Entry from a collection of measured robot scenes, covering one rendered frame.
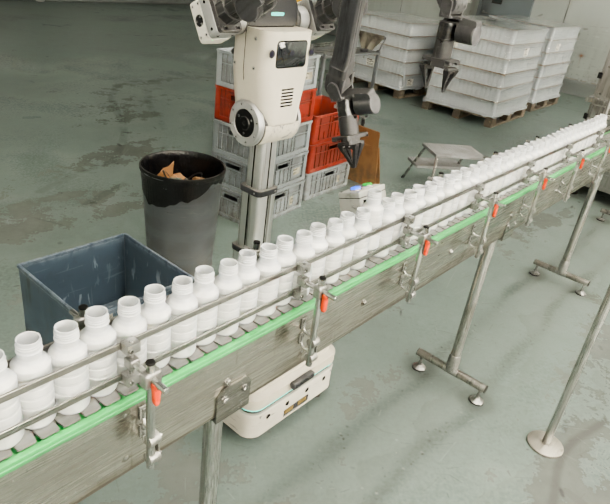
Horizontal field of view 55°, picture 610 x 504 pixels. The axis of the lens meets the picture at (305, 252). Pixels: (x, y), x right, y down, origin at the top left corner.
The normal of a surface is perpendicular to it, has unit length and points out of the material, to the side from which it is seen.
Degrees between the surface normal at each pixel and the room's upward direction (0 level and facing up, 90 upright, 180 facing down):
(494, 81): 91
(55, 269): 90
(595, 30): 90
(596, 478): 0
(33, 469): 90
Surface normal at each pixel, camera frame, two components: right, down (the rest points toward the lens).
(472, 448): 0.13, -0.87
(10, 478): 0.75, 0.39
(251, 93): -0.66, 0.44
